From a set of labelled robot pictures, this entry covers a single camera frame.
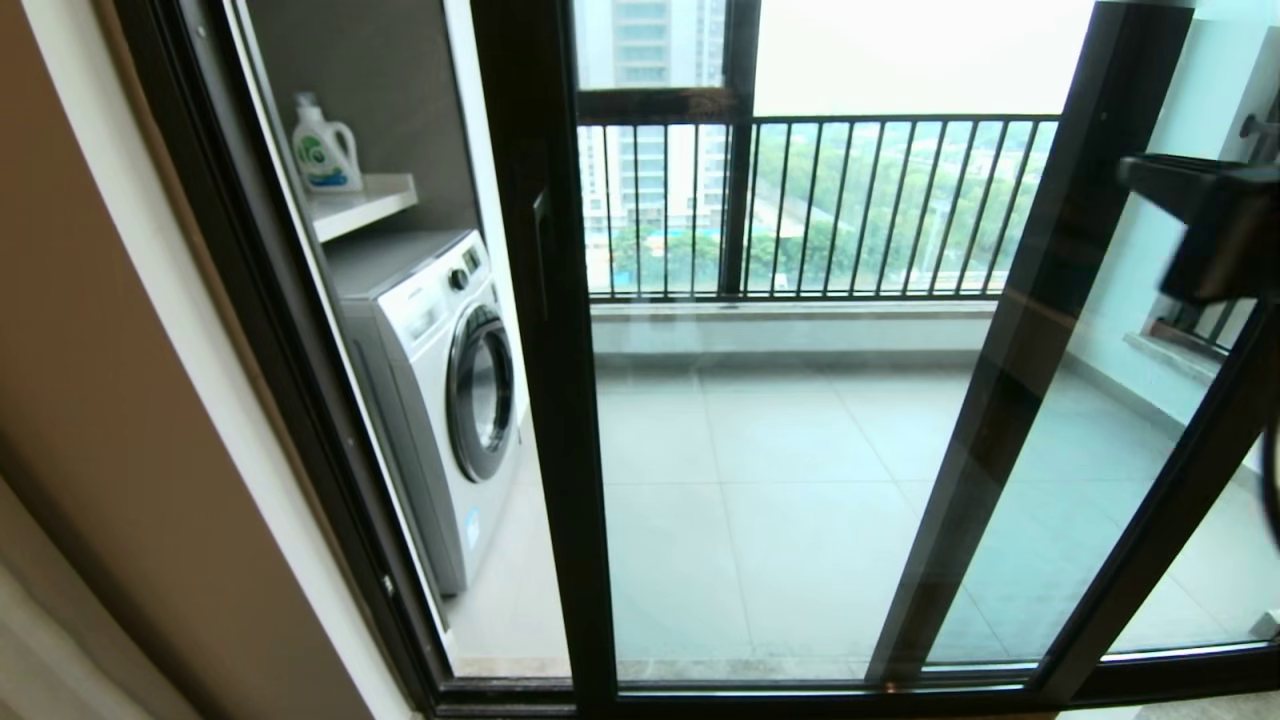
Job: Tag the black framed fixed glass door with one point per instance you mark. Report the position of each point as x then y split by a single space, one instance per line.
1040 300

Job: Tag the white detergent bottle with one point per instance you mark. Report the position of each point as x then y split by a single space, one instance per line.
325 155

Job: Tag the grey stone window sill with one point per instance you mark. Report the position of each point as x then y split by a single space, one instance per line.
1170 358
800 310

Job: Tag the white front-load washing machine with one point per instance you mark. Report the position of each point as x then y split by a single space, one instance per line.
430 400

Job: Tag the black framed sliding glass door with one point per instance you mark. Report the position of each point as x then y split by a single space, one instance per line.
560 400

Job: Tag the dark grey cabinet panel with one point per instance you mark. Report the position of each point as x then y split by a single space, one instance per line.
400 90

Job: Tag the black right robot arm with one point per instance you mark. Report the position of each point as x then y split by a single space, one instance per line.
1225 240

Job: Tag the black window frame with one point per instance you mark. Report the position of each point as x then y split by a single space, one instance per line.
738 200

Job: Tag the black outer door frame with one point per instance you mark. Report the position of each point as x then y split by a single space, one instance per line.
345 500

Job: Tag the black balcony railing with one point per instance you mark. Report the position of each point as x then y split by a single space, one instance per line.
850 121

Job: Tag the white wall shelf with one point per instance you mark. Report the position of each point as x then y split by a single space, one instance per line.
365 200

